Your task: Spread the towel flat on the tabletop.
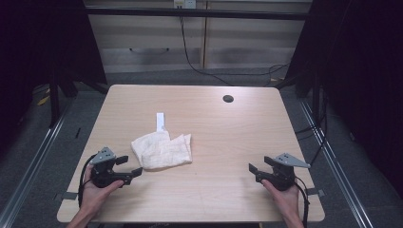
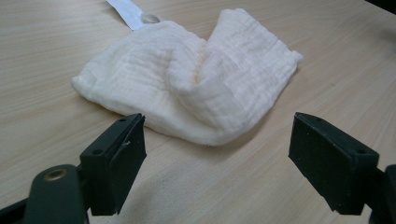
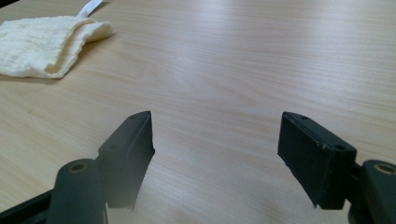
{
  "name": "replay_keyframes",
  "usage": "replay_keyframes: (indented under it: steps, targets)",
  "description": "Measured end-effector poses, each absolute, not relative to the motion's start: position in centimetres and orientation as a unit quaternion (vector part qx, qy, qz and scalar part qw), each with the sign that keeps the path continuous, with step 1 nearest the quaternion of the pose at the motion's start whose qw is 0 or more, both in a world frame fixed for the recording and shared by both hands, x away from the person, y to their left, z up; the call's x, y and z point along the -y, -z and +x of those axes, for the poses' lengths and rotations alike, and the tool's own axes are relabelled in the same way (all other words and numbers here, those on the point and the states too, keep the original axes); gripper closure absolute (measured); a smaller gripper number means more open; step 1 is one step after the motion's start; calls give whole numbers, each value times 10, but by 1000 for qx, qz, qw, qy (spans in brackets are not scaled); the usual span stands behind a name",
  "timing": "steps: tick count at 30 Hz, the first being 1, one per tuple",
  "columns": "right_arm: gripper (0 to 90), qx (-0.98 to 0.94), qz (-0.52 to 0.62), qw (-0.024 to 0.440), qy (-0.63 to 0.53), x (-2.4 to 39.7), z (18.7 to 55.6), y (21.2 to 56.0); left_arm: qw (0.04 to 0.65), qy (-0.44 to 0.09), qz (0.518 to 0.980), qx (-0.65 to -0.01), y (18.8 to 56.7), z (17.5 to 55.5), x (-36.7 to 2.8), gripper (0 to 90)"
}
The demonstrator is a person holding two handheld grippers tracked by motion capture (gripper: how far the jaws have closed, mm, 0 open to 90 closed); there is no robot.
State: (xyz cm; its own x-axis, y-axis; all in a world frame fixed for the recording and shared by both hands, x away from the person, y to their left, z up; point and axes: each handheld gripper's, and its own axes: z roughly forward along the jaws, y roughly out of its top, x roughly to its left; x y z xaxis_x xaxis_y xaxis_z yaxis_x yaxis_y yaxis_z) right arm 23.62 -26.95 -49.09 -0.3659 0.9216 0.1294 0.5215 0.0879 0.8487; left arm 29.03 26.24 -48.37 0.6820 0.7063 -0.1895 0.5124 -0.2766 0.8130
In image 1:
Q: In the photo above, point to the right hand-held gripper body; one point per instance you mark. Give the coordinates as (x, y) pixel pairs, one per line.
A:
(282, 177)

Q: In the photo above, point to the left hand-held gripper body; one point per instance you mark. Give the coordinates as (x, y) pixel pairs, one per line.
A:
(103, 175)

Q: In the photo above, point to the white towel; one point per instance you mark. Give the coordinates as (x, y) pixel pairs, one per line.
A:
(164, 152)

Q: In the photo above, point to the person's right hand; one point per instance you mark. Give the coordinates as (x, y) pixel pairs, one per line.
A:
(285, 198)

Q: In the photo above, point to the person's left hand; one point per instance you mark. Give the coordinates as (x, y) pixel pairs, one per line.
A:
(93, 196)

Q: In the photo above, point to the grey tape piece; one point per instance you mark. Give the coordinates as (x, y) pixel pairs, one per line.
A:
(315, 192)
(69, 195)

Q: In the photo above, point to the small black floor strip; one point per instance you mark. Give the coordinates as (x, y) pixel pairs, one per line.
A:
(77, 132)

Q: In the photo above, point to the dark round table grommet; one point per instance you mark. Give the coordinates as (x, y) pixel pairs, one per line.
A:
(228, 98)

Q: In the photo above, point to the yellow floor object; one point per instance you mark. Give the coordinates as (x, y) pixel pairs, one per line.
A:
(43, 100)

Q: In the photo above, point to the beige cabinet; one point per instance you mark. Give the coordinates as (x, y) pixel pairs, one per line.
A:
(247, 41)

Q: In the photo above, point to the dark curtain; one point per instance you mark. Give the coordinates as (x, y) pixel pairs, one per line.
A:
(38, 47)
(364, 79)

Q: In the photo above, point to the black horizontal bar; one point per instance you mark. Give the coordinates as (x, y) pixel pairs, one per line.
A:
(221, 13)

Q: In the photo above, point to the metal floor rail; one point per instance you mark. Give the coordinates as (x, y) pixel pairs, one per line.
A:
(31, 164)
(339, 171)

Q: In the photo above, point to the black stand post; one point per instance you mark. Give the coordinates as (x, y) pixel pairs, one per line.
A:
(54, 101)

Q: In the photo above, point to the white wall socket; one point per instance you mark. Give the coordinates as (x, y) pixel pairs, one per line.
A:
(184, 3)

